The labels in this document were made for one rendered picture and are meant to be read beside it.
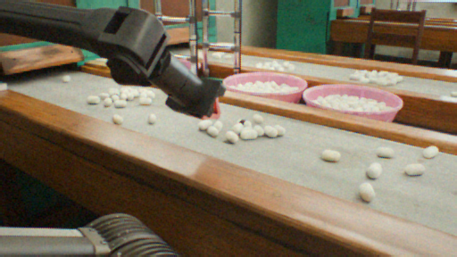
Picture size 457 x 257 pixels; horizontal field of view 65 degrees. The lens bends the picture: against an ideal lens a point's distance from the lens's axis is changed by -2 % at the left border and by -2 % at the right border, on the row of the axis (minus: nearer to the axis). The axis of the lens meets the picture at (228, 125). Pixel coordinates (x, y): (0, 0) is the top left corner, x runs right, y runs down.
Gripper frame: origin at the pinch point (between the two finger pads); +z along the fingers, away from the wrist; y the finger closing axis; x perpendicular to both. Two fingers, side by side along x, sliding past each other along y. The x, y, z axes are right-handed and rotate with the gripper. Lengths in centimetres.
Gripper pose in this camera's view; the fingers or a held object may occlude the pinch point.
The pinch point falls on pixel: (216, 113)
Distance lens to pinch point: 72.1
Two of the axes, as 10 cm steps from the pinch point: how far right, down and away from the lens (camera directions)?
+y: -8.0, -2.1, 5.6
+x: -3.8, 9.0, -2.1
